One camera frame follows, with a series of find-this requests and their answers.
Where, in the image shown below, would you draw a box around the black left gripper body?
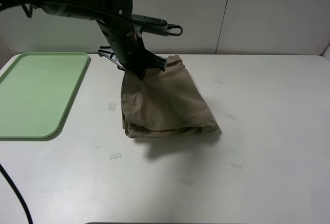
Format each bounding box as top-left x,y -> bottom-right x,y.
96,18 -> 150,71

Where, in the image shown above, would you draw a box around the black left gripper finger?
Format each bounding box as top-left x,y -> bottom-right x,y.
134,53 -> 167,80
97,46 -> 125,70

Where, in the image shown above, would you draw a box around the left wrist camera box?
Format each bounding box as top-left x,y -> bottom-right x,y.
131,14 -> 183,37

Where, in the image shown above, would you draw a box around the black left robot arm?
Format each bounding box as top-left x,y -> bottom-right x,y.
1,0 -> 167,79

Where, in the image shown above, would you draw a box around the black cable at table edge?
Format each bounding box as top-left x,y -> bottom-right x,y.
0,164 -> 34,224

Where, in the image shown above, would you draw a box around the green plastic tray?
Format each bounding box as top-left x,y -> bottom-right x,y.
1,52 -> 89,140

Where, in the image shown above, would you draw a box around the khaki shorts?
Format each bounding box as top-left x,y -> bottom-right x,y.
121,55 -> 220,138

